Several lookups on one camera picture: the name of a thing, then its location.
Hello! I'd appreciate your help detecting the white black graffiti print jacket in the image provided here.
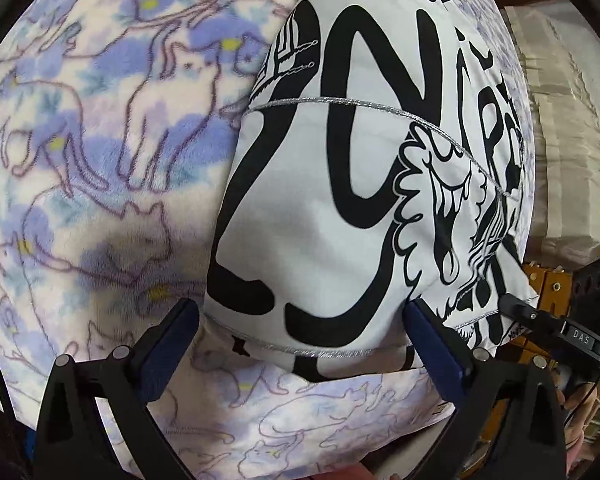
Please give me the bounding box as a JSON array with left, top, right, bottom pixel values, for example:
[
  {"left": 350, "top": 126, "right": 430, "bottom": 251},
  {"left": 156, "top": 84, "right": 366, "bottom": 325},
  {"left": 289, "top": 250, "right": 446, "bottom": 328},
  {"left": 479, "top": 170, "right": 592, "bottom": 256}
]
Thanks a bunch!
[{"left": 204, "top": 0, "right": 534, "bottom": 382}]

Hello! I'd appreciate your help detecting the purple cat print blanket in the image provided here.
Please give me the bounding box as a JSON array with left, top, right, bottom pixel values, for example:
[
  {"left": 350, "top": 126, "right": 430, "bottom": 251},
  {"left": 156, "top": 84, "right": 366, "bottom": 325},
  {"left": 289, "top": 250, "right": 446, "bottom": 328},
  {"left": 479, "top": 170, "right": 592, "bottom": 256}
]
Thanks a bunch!
[{"left": 0, "top": 0, "right": 537, "bottom": 480}]

